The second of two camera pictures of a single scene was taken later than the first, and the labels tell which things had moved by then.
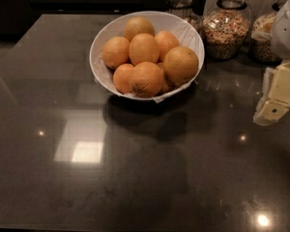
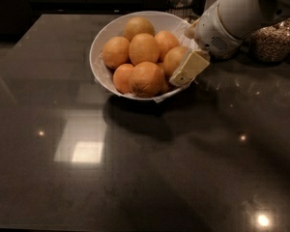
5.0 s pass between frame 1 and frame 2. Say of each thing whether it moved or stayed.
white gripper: moved
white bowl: stayed
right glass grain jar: stayed
